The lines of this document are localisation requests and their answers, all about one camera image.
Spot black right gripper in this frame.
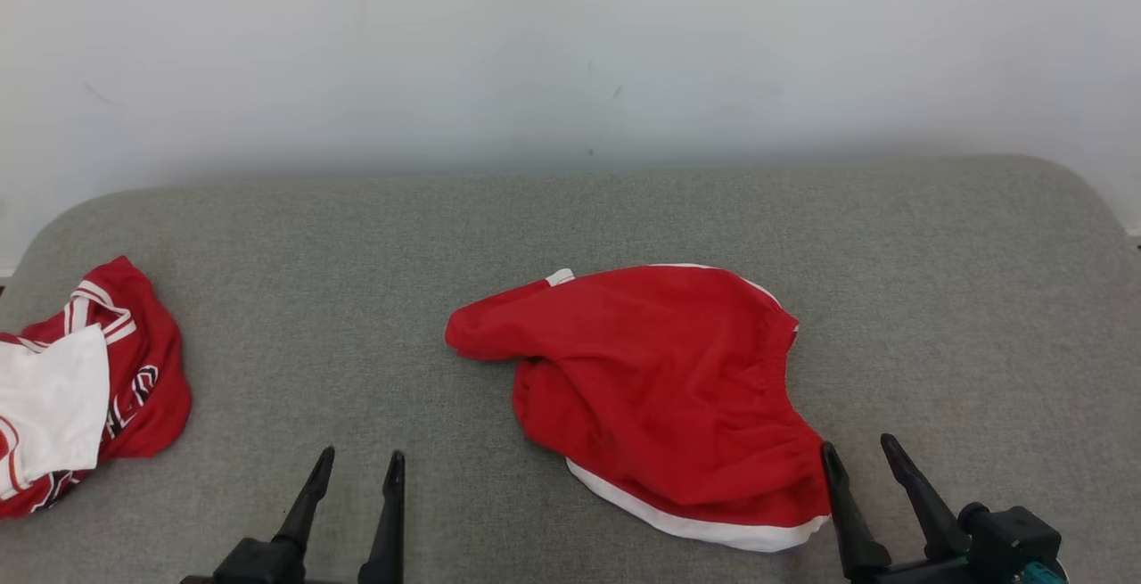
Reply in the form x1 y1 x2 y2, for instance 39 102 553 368
820 433 981 584

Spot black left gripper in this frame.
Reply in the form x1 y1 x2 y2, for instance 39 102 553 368
181 446 406 584

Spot red white lettered jersey shirt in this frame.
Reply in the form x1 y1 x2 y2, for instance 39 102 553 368
0 256 193 519

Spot red shorts with white trim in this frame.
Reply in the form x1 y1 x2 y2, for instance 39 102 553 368
445 263 833 554

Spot grey fabric sofa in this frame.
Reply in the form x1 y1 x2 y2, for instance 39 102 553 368
0 154 1141 584

